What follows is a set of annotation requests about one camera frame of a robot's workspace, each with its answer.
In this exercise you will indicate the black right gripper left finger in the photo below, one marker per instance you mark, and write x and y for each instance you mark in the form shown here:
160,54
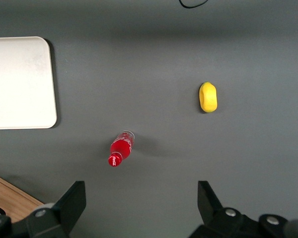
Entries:
64,213

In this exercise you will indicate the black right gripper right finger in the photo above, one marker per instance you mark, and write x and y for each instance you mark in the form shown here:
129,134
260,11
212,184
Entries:
213,215

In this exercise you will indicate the wooden drawer cabinet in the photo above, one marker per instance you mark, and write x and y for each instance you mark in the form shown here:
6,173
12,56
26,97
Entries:
10,196

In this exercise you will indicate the red cola bottle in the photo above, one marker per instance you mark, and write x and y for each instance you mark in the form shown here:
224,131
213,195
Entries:
120,147

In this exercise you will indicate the yellow lemon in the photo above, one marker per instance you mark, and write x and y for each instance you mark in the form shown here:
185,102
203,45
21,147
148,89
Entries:
208,98

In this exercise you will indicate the white rectangular tray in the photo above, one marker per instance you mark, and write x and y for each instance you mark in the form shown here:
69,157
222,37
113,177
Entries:
20,81

